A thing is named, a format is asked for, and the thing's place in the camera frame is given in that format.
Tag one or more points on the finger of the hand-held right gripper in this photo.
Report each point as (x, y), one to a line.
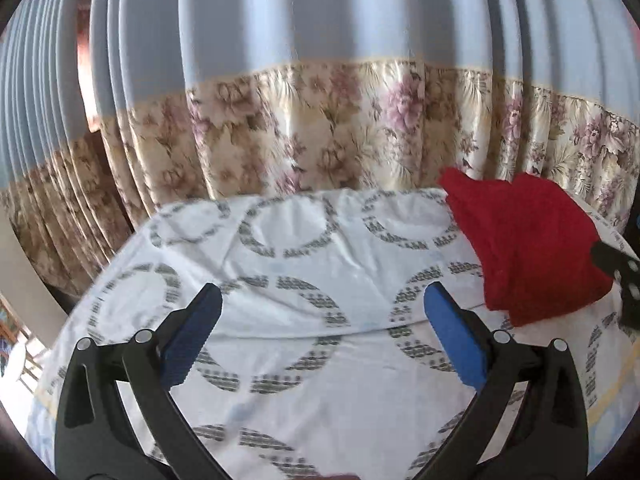
(620, 265)

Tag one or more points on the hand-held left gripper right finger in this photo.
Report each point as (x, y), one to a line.
(457, 335)

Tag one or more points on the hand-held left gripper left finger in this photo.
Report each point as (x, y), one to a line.
(187, 340)

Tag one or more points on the red knit sweater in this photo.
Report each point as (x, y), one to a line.
(525, 240)

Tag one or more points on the white printed bed sheet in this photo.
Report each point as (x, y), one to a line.
(300, 360)

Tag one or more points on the blue curtain with floral border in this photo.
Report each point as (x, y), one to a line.
(45, 110)
(350, 60)

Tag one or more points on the wooden frame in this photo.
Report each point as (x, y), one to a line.
(27, 340)

